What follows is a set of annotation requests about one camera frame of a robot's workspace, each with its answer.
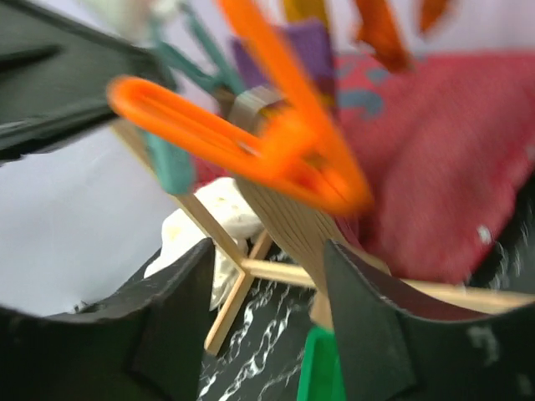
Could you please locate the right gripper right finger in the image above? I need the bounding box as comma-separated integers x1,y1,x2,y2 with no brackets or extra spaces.
324,241,534,400

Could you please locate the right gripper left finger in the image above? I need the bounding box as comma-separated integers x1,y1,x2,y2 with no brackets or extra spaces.
1,238,215,400

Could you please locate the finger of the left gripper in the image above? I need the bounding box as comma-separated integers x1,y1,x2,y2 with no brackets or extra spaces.
1,1,176,159

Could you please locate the tan sock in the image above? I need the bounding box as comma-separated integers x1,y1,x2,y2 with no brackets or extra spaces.
233,175,394,331

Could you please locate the teal clip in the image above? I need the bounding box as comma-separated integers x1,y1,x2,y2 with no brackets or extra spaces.
146,5,245,195

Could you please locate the purple striped sock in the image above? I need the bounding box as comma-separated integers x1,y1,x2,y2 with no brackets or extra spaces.
231,18,338,114

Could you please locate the orange sock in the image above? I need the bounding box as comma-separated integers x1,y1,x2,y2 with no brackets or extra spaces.
354,0,453,73

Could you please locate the orange clip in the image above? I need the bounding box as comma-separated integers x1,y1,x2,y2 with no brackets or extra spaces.
108,1,373,216

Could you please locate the green plastic tray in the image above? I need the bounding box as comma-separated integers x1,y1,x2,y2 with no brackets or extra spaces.
297,327,346,401

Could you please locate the wooden clothes rack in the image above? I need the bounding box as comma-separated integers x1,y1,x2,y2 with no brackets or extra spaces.
110,120,535,356

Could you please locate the white crumpled cloth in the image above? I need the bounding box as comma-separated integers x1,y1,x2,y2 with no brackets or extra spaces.
144,177,267,312

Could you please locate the red patterned pillow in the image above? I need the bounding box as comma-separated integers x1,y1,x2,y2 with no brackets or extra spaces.
191,49,535,285

